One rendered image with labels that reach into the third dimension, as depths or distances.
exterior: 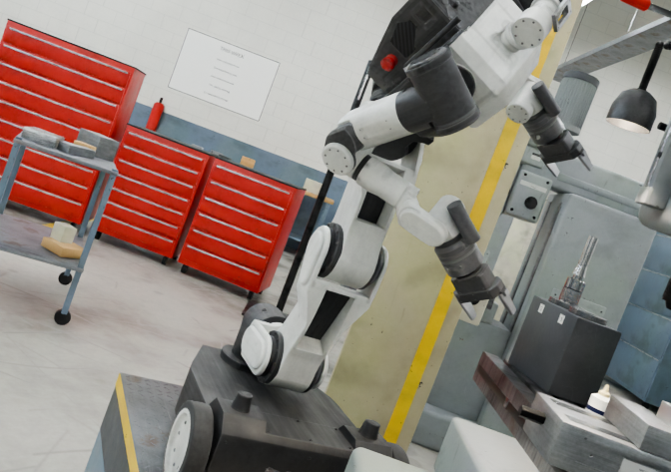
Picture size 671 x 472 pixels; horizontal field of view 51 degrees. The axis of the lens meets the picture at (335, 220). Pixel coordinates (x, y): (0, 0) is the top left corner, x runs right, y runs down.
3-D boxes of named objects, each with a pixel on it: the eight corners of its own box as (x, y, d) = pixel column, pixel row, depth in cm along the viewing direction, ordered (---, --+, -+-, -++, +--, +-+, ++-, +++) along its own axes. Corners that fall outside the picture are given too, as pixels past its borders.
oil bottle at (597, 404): (579, 440, 127) (602, 383, 126) (571, 431, 131) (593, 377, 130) (599, 447, 127) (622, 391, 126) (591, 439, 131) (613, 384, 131)
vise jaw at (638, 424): (638, 449, 104) (648, 424, 104) (602, 415, 119) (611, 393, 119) (676, 463, 104) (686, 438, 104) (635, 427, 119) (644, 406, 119)
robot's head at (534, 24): (497, 36, 141) (528, 10, 134) (516, 13, 147) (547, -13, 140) (519, 60, 142) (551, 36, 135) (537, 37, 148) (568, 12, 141)
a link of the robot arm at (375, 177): (386, 217, 155) (317, 168, 159) (407, 194, 162) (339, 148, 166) (404, 185, 148) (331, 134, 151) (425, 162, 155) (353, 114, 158)
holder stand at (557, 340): (547, 393, 159) (580, 311, 158) (506, 361, 180) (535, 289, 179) (592, 408, 161) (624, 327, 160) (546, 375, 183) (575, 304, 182)
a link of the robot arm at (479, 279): (450, 309, 161) (425, 266, 157) (466, 284, 167) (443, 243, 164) (497, 302, 152) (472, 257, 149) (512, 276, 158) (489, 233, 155)
